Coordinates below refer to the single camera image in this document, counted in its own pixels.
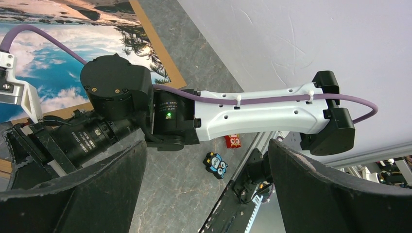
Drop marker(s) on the blue owl sticker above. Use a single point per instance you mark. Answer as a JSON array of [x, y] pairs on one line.
[[215, 165]]

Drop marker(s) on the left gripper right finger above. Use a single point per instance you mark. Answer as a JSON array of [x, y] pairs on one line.
[[315, 198]]

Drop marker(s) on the red owl sticker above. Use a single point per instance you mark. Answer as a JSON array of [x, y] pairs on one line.
[[233, 141]]

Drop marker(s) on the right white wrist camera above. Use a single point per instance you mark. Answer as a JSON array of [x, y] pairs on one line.
[[18, 92]]

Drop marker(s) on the landscape photo print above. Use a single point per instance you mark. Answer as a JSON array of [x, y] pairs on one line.
[[90, 28]]

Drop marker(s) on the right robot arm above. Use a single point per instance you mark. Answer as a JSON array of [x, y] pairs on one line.
[[125, 100]]

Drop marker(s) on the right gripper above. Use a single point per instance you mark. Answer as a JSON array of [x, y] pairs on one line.
[[36, 156]]

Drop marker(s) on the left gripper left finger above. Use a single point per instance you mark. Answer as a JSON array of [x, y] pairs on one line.
[[99, 198]]

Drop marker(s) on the white slotted cable duct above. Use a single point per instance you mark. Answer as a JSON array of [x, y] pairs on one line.
[[257, 201]]

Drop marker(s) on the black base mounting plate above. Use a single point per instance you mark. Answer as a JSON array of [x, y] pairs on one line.
[[233, 209]]

